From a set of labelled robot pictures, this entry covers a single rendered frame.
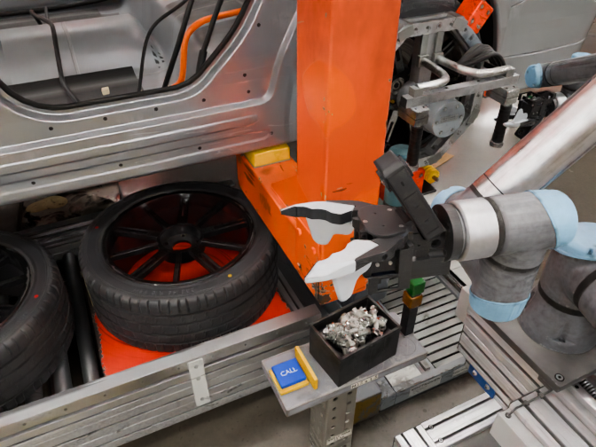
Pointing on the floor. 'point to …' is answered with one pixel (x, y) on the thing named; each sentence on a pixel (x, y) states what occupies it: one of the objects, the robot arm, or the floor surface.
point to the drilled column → (333, 421)
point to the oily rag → (89, 204)
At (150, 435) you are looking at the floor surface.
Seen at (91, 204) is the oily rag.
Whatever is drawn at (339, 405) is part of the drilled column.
